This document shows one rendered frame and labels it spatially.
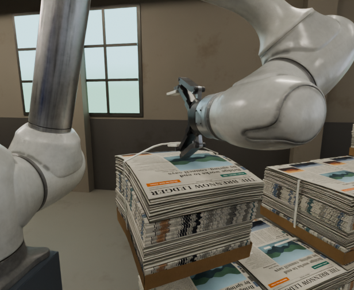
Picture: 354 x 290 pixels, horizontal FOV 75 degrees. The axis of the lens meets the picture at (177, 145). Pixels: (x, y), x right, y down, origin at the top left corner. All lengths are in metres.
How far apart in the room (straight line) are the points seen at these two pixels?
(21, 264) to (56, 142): 0.27
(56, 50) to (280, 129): 0.50
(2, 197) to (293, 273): 0.80
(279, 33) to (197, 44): 2.85
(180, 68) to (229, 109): 2.90
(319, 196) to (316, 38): 0.64
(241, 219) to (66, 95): 0.52
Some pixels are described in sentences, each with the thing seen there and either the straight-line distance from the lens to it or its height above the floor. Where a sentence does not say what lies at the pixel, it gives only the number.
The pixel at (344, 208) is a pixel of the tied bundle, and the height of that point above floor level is 1.02.
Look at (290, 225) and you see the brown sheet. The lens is 1.07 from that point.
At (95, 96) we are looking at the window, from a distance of 3.61.
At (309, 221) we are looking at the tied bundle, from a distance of 1.01.
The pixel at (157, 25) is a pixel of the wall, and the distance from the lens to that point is 3.41.
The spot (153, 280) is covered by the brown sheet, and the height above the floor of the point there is 0.97.
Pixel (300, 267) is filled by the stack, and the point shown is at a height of 0.83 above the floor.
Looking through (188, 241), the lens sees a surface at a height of 1.05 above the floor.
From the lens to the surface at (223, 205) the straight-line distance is 0.54.
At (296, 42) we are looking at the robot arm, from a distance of 0.42.
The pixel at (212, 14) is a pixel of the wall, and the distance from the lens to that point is 3.34.
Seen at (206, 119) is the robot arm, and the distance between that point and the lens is 0.41.
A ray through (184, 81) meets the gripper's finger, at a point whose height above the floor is 1.40.
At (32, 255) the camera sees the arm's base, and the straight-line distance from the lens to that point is 0.64.
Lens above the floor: 1.35
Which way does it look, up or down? 11 degrees down
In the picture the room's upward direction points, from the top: straight up
